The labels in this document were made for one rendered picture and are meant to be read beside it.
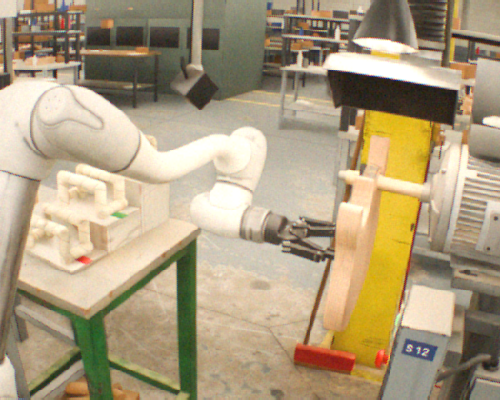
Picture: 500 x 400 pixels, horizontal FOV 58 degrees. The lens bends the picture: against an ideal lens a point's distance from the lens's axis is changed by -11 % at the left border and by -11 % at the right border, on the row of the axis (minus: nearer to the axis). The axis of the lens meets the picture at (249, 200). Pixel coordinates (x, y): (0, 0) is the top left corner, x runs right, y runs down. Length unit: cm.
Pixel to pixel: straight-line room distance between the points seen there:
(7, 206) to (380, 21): 77
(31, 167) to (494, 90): 98
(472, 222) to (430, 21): 44
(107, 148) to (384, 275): 163
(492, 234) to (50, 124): 84
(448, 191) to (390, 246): 117
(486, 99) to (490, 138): 16
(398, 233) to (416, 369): 126
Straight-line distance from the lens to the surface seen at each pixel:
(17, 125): 89
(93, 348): 130
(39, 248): 150
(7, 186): 92
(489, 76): 116
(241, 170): 123
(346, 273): 105
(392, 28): 95
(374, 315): 234
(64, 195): 155
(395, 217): 211
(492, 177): 104
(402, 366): 93
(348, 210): 94
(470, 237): 106
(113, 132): 81
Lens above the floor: 160
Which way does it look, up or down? 21 degrees down
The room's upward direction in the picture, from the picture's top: 3 degrees clockwise
